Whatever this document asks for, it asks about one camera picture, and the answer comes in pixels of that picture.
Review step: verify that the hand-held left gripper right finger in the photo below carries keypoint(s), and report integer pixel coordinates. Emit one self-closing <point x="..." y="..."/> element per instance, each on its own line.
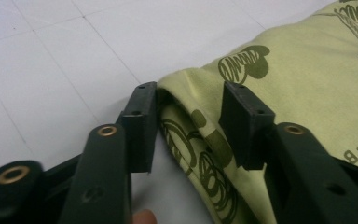
<point x="298" y="174"/>

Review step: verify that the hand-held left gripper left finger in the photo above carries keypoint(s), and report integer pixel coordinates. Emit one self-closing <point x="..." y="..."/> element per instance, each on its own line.
<point x="105" y="174"/>

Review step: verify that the green printed baby romper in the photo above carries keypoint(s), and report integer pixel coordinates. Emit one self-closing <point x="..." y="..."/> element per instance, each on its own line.
<point x="307" y="77"/>

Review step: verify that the white board mat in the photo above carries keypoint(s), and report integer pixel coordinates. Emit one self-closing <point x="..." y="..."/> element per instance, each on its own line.
<point x="59" y="46"/>

